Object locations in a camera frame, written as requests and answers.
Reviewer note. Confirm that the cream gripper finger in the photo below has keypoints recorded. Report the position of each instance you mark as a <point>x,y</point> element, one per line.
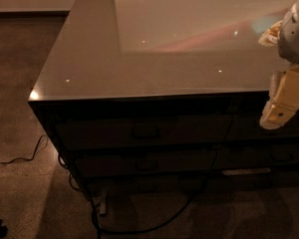
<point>283,103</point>
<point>270,37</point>

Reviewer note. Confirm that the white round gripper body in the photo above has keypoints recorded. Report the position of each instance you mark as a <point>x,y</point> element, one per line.
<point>295,37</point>

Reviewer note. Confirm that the dark cabinet with glossy top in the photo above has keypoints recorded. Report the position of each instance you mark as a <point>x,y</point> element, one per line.
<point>126,59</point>

